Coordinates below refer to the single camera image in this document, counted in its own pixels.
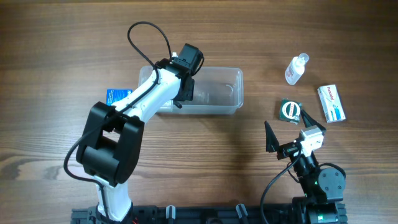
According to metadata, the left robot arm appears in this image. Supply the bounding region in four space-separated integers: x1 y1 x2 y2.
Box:
70 56 204 223

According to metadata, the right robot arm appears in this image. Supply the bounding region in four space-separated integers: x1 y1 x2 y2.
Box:
259 110 346 223

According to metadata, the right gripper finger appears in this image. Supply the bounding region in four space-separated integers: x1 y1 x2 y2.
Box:
300 110 326 131
264 121 280 152

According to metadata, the clear plastic container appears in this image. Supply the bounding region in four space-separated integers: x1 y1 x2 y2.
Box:
157 67 244 115

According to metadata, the green round-label packet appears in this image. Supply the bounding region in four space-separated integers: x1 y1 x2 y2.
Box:
279 98 302 124

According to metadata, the blue medicine box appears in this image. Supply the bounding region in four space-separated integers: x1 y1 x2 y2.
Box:
105 89 132 105

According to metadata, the white medicine box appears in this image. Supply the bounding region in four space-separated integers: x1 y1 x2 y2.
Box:
158 100 174 113

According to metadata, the white dropper bottle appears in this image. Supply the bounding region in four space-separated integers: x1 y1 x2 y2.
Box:
285 53 310 85

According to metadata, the white Panadol box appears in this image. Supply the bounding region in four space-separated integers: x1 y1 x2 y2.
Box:
317 85 346 123

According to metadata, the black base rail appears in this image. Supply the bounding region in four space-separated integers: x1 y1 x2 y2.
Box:
70 203 347 224

